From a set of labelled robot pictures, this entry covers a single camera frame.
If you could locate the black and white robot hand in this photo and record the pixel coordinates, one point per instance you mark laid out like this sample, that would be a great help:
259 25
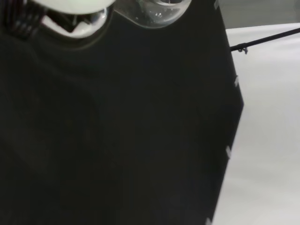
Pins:
70 7

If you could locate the black bench cloth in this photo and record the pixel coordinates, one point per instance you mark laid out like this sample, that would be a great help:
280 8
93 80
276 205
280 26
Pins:
105 129

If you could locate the black tripod leg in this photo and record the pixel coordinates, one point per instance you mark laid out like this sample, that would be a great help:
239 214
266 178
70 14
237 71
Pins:
267 37

